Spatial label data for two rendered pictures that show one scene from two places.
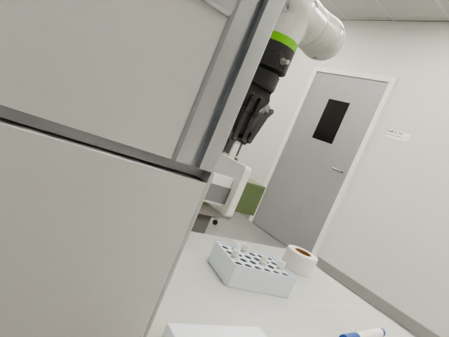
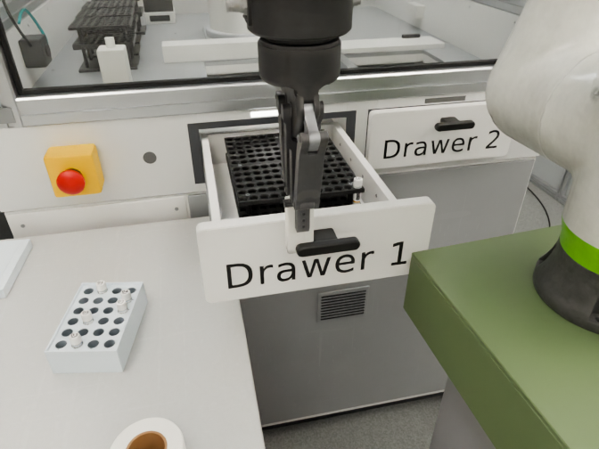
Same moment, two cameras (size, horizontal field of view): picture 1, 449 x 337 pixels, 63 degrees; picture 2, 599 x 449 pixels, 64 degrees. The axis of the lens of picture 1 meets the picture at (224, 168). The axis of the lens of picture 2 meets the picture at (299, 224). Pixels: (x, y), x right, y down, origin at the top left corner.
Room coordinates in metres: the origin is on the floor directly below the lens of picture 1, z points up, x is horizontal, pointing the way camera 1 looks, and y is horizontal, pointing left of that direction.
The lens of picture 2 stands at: (1.02, -0.41, 1.23)
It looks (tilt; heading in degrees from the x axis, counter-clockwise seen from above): 33 degrees down; 115
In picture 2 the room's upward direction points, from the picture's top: straight up
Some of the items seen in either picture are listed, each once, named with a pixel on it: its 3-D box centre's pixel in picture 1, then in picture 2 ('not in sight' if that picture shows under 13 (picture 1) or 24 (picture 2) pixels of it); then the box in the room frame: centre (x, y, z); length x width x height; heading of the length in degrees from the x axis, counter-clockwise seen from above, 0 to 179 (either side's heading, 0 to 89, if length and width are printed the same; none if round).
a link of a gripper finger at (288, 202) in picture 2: (248, 120); (302, 157); (0.84, -0.01, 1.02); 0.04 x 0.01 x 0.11; 37
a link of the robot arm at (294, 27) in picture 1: (290, 17); not in sight; (0.84, 0.00, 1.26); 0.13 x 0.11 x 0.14; 133
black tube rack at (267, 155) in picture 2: not in sight; (287, 178); (0.72, 0.20, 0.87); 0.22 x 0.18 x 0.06; 127
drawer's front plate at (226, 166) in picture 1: (204, 170); (318, 249); (0.84, 0.04, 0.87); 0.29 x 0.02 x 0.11; 37
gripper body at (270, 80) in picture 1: (256, 89); (299, 85); (0.84, 0.00, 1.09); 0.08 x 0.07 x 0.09; 127
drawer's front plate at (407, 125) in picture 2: not in sight; (441, 134); (0.91, 0.47, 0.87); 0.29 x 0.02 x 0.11; 37
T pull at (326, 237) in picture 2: not in sight; (325, 240); (0.86, 0.02, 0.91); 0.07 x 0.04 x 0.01; 37
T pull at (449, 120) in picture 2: not in sight; (451, 123); (0.93, 0.45, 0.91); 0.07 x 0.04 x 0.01; 37
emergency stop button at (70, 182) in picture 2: not in sight; (71, 180); (0.43, 0.04, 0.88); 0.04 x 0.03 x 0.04; 37
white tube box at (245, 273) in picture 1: (251, 269); (101, 324); (0.60, -0.11, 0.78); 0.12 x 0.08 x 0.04; 116
